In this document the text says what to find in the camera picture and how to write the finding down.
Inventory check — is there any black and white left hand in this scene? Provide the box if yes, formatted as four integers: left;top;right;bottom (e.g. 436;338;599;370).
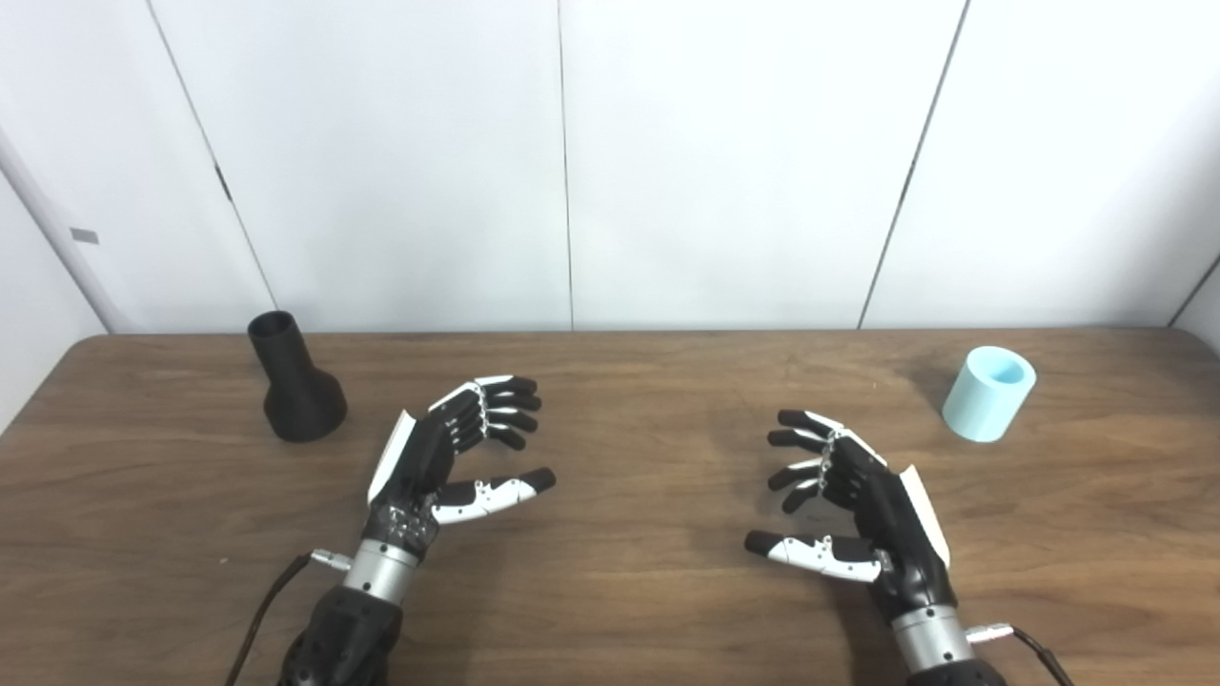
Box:
365;375;558;561

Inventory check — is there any black and white right hand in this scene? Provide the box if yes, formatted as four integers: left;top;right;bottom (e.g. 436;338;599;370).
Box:
743;410;957;625

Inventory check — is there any black flared nozzle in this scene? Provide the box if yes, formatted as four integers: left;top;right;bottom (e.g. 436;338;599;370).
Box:
247;311;348;443

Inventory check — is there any light-blue hose piece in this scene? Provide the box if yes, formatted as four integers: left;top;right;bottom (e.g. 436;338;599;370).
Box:
942;346;1037;443

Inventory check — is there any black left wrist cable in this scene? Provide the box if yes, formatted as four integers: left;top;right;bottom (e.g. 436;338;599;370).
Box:
224;549;352;686

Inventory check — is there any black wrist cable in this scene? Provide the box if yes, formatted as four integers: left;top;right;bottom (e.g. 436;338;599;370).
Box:
966;621;1076;686
224;549;352;686

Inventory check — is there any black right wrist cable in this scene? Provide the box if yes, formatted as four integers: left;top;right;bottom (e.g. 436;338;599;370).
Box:
966;621;1076;686

